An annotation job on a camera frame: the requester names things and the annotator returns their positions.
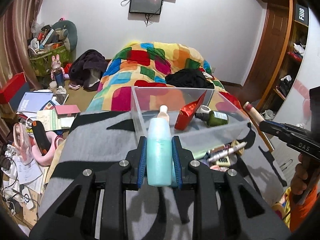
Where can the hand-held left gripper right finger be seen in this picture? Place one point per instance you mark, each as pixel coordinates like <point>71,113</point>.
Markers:
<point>176,165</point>

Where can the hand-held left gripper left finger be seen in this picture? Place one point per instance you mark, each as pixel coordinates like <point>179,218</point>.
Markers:
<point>141,165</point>

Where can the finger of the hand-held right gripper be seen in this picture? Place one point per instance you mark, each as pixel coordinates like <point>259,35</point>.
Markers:
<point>272,125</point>
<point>285,136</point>

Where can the teal plastic bottle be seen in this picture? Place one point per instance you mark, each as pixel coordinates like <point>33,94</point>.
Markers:
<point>158,152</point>

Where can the clear plastic box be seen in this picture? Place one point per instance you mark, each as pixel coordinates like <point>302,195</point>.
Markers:
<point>220,132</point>

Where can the person's right forearm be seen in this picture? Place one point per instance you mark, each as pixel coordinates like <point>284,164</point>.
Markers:
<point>307,212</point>

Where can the person's right hand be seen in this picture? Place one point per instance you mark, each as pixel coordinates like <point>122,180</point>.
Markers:
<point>305,175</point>

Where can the small beige box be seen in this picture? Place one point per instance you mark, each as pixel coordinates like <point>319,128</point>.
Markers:
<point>223,161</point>

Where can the red foil packet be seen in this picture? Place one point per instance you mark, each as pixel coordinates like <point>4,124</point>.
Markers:
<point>188,115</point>

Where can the silver cosmetic pen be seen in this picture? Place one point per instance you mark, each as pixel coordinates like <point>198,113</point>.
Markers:
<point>226,151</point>

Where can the dark green bottle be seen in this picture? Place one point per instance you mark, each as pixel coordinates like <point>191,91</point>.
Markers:
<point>216,118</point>

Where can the wooden door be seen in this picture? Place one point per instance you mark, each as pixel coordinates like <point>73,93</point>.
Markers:
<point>272,55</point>

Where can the wooden wardrobe shelf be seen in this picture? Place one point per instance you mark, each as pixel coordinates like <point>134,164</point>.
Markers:
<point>298,55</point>

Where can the black cloth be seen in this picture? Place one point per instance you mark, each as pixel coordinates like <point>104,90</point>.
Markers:
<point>187,78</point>

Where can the pink house-shaped box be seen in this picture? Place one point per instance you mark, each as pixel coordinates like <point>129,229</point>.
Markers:
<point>67,110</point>

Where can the pink curved massager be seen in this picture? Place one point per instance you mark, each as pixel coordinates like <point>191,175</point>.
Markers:
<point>42,158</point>

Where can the colourful patchwork blanket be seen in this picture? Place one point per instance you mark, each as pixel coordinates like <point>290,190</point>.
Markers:
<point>150,65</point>

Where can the green and white booklet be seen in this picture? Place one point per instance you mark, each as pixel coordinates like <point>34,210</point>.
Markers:
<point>50,120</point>

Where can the black and orange tool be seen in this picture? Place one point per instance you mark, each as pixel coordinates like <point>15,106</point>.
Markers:
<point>41,137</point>

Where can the dark purple cloth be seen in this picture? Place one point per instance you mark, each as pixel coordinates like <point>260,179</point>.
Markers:
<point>85,67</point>

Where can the loose white papers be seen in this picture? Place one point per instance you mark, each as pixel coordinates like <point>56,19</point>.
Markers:
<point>28,175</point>

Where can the black printed box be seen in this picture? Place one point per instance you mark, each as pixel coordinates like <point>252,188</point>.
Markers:
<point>301,15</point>

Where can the blue drink bottle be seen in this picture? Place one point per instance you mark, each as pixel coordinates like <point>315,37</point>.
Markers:
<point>59,78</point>

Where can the pink transparent bag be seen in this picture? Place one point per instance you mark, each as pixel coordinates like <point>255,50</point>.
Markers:
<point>22,142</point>

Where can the light blue book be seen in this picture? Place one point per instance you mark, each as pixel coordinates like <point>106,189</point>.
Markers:
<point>33,102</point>

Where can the pink rabbit toy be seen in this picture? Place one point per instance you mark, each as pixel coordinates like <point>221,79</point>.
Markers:
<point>56,63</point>

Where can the green storage bag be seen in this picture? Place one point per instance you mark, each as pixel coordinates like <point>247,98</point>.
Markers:
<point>48,61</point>

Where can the grey neck pillow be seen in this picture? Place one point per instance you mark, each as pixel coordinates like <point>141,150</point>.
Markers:
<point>71,32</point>

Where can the red box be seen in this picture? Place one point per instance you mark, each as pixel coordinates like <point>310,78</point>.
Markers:
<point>11,87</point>

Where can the striped curtain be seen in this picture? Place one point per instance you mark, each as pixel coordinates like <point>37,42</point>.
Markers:
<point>17,30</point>

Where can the small wall monitor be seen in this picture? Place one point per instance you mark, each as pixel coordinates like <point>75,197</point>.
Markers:
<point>146,3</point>

